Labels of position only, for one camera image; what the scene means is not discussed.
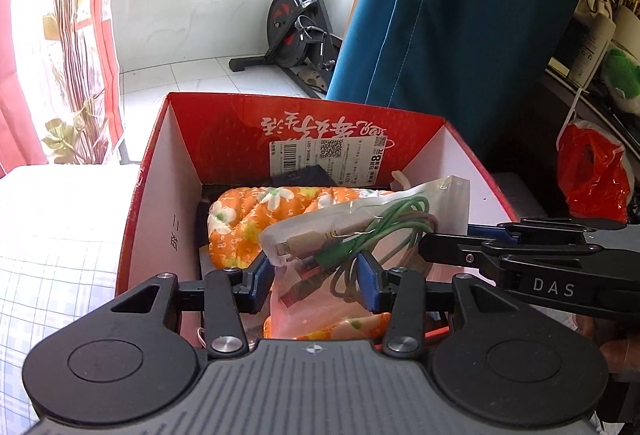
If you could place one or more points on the red plastic bag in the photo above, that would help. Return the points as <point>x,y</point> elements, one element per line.
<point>595,175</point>

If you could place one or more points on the teal curtain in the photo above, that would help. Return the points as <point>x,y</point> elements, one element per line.
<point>450,15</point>

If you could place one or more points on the white brush holder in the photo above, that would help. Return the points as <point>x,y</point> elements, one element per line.
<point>627,27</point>

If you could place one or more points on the pink printed backdrop cloth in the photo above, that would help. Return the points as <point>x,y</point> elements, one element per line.
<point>20,65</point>

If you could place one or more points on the plaid bed sheet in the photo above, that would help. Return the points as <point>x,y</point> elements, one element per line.
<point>60,240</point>

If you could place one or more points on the orange floral cloth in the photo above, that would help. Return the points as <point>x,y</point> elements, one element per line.
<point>240,225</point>

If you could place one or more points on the black desk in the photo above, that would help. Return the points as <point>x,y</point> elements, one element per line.
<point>600,112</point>

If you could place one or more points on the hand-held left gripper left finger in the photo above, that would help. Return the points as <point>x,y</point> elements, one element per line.
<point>260,277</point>

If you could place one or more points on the green white plush toy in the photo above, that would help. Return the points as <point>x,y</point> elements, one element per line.
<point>622,70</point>

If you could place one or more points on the red cardboard box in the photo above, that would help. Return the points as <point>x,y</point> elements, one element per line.
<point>225,130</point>

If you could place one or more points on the small beige box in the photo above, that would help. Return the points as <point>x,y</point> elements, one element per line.
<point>558,66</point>

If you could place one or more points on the black exercise bike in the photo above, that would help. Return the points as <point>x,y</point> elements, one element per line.
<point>290,25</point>

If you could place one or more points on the white spray bottle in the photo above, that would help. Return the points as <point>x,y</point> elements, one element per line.
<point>592,50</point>

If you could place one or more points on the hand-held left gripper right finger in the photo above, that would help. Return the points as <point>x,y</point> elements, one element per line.
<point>367,282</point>

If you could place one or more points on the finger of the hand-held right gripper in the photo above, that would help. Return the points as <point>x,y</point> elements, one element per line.
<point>540,227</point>
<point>455,255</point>

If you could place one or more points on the person's right hand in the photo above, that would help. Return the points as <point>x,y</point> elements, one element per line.
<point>615,350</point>

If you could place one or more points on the dark blue cloth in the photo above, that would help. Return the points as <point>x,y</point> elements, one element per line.
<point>305,176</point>

